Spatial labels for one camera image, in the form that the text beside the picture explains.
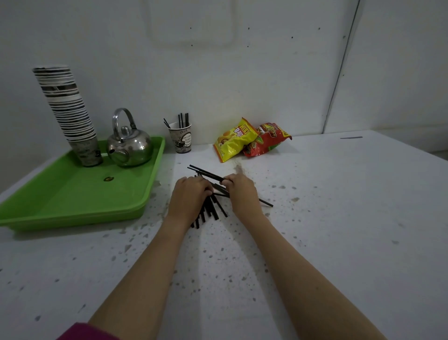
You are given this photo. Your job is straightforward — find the person's left hand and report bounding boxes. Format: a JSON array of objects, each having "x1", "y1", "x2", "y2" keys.
[{"x1": 167, "y1": 176, "x2": 214, "y2": 225}]

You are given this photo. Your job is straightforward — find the person's right hand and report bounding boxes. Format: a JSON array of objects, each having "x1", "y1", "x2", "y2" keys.
[{"x1": 221, "y1": 173, "x2": 265, "y2": 220}]

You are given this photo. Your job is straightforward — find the pile of black straws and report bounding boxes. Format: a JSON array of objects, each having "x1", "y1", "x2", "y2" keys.
[{"x1": 187, "y1": 167, "x2": 232, "y2": 230}]

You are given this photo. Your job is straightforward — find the person's left forearm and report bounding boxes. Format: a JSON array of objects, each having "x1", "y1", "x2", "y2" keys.
[{"x1": 87, "y1": 214, "x2": 202, "y2": 340}]

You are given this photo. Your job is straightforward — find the person's right forearm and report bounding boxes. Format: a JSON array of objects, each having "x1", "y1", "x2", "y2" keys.
[{"x1": 241, "y1": 209, "x2": 388, "y2": 340}]

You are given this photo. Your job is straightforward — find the yellow snack packet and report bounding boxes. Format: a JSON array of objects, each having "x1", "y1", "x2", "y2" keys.
[{"x1": 213, "y1": 117, "x2": 260, "y2": 164}]

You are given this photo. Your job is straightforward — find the printed paper cup holder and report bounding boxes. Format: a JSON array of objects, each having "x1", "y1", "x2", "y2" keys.
[{"x1": 168, "y1": 122, "x2": 193, "y2": 155}]

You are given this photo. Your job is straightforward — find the red snack packet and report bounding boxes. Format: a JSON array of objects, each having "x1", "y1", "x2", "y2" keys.
[{"x1": 243, "y1": 122, "x2": 293, "y2": 158}]

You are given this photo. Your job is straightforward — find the stainless steel kettle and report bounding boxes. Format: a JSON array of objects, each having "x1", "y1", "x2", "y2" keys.
[{"x1": 106, "y1": 107, "x2": 154, "y2": 168}]

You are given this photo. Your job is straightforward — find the green plastic tray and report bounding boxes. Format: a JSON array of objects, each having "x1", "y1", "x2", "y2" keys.
[{"x1": 0, "y1": 136, "x2": 166, "y2": 232}]

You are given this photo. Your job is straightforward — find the stack of printed paper cups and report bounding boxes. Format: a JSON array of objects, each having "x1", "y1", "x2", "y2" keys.
[{"x1": 32, "y1": 65, "x2": 104, "y2": 168}]

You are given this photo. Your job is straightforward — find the pink sleeve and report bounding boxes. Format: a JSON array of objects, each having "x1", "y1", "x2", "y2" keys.
[{"x1": 57, "y1": 322, "x2": 120, "y2": 340}]

